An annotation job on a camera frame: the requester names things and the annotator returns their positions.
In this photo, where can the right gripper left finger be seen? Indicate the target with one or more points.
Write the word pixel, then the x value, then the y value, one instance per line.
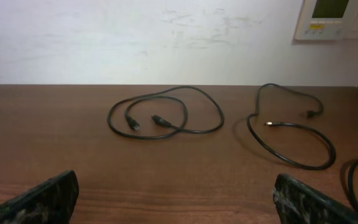
pixel 52 201

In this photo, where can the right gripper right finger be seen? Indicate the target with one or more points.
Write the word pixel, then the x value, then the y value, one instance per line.
pixel 298 203

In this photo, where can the white wall control panel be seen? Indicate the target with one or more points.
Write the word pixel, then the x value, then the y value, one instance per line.
pixel 327 20

